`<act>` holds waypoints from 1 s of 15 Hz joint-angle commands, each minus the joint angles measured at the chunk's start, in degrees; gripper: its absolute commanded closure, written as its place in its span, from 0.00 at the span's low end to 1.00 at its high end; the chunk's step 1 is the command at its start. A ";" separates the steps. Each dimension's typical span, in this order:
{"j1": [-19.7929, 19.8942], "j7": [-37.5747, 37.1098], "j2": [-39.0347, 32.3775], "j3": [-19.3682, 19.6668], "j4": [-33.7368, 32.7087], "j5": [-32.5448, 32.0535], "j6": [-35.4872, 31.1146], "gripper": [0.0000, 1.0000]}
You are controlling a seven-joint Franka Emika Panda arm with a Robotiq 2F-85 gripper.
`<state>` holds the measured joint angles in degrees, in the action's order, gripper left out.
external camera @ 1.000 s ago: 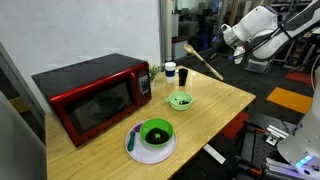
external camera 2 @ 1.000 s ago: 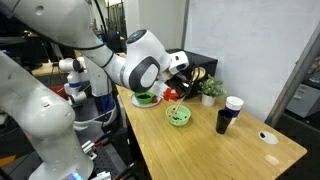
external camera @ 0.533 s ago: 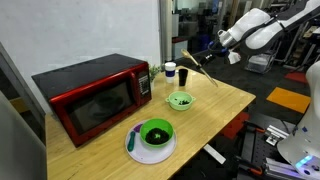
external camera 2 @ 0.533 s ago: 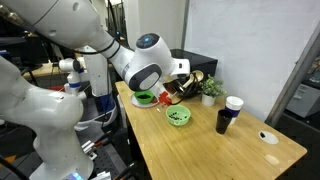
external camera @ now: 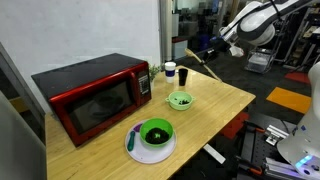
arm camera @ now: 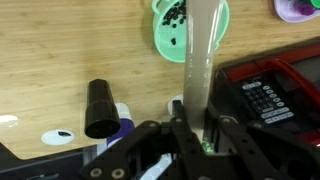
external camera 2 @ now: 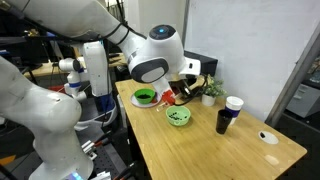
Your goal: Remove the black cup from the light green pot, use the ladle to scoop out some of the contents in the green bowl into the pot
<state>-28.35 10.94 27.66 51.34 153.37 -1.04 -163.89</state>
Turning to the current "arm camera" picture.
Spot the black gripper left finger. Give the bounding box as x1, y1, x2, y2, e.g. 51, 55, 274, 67
78, 99, 205, 180

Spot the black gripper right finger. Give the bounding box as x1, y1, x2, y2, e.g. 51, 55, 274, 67
203, 100, 320, 180

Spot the black cup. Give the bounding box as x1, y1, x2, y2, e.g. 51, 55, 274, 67
83, 78, 122, 140

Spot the beige ladle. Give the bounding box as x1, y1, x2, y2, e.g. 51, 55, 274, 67
182, 0, 225, 141

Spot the white paper cup blue band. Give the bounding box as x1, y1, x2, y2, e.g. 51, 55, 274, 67
105, 102, 137, 150

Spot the light green pot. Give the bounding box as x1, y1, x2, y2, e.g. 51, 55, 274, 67
151, 0, 231, 64

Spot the red black microwave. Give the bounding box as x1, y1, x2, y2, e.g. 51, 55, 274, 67
213, 36, 320, 151

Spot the small dark bean cluster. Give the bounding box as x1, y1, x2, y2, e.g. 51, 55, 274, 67
161, 0, 188, 46

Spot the pale lavender round plate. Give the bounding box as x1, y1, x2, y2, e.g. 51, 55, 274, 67
273, 0, 320, 24

